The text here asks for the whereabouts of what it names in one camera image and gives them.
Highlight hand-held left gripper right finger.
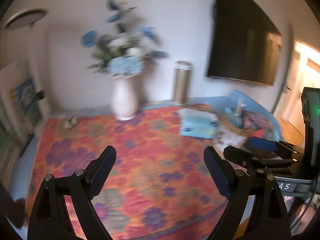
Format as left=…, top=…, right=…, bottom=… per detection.
left=204, top=146, right=292, bottom=240

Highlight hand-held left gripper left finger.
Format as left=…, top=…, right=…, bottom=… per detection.
left=27, top=145, right=117, bottom=240

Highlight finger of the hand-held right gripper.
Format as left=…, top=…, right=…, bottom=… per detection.
left=223, top=145, right=304, bottom=177
left=250, top=136, right=305, bottom=160

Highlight woven basket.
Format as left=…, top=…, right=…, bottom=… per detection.
left=212, top=105, right=278, bottom=155

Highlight person's right hand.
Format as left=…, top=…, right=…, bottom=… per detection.
left=291, top=202, right=318, bottom=232

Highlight blue tissue pack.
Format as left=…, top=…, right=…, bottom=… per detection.
left=180, top=109, right=220, bottom=139

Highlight light blue board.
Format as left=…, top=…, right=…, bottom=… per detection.
left=229, top=90, right=253, bottom=110

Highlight floral woven blanket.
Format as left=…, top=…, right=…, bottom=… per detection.
left=25, top=102, right=250, bottom=240

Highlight small black white plush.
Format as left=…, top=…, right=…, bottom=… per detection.
left=62, top=116, right=78, bottom=128

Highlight door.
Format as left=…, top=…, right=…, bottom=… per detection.
left=272, top=40, right=320, bottom=140

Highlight gold thermos bottle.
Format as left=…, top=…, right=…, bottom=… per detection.
left=172, top=61, right=193, bottom=104

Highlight row of books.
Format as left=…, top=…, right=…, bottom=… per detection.
left=0, top=61, right=47, bottom=143

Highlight blue artificial flowers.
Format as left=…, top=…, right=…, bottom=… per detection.
left=80, top=0, right=170, bottom=78

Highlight round ceiling lamp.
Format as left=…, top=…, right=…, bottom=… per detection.
left=5, top=10, right=48, bottom=29

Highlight wall television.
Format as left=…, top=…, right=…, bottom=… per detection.
left=206, top=0, right=283, bottom=87

